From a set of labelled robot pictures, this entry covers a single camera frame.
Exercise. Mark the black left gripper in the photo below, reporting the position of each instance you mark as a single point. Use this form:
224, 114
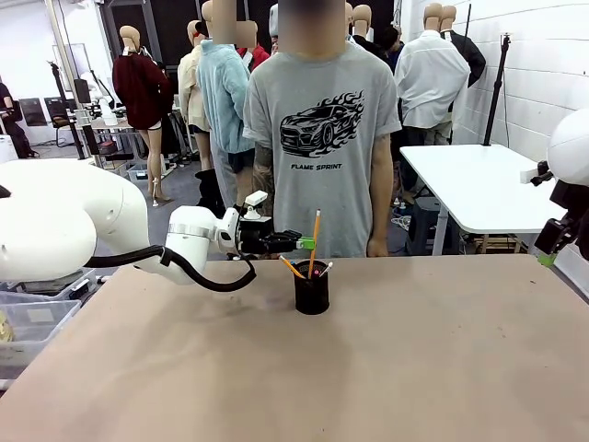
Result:
255, 235

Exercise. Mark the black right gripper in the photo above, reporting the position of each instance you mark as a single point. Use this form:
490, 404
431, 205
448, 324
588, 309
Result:
570, 200

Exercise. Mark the long yellow pencil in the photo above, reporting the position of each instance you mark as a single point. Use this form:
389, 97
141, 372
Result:
314, 244

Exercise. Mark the short yellow pencil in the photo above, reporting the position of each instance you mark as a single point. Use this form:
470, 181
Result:
291, 267

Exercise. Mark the person's left forearm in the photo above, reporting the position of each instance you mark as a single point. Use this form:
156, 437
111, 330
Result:
380, 193

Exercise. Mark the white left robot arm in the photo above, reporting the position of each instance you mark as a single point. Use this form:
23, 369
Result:
60, 216

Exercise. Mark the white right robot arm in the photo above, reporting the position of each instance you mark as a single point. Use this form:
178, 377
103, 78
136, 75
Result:
570, 147

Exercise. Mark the person's tattooed right forearm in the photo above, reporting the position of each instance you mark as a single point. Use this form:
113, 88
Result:
263, 177

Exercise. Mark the black mesh pen holder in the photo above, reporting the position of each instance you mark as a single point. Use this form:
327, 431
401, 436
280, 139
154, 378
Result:
312, 294

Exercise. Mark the person's left hand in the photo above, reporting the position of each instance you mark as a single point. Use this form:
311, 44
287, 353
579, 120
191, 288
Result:
378, 246

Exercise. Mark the black trousers on stand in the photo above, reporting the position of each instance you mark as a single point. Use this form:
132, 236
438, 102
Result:
209, 193

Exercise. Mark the large white side table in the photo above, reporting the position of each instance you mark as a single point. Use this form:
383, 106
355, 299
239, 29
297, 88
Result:
478, 184

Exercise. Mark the person in grey T-shirt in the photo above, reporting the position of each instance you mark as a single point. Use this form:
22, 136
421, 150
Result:
322, 138

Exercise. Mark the black stool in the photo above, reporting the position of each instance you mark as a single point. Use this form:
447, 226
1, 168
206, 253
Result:
425, 223

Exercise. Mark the mannequin in light-blue fleece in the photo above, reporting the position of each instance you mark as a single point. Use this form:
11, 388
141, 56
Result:
225, 101

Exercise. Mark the black tripod stand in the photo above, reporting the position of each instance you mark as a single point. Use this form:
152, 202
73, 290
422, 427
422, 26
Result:
497, 92

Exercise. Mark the grey floor storage bin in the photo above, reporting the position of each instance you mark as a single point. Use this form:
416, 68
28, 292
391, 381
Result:
137, 173

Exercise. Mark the mannequin in cream jacket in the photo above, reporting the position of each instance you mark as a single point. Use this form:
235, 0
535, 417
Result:
189, 92

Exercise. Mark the mannequin in red jacket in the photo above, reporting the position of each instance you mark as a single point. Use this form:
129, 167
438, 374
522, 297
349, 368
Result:
255, 53

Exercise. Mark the mannequin in white shirt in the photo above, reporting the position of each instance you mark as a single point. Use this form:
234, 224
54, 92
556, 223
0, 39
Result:
430, 83

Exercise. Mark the mannequin in black suit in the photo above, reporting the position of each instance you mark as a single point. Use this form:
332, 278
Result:
467, 55

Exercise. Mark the mannequin in maroon sweater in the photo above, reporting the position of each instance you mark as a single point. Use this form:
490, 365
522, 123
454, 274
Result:
138, 92

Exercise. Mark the clear bin with clutter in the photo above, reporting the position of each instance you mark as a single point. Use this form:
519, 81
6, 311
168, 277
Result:
64, 287

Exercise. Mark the black office chair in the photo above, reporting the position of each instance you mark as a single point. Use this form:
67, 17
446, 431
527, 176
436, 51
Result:
59, 115

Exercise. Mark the clear empty plastic bin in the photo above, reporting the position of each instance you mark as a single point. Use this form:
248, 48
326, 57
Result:
32, 322

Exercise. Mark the silver metal pole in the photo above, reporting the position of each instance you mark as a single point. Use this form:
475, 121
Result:
69, 69

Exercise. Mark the person in black clothes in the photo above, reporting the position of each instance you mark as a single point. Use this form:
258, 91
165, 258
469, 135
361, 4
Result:
11, 119

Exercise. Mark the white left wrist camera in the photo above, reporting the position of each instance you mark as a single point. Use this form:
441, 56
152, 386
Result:
254, 200

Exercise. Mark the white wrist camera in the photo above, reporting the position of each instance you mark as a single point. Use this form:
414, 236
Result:
534, 174
254, 200

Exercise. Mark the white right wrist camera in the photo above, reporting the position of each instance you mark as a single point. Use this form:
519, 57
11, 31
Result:
534, 174

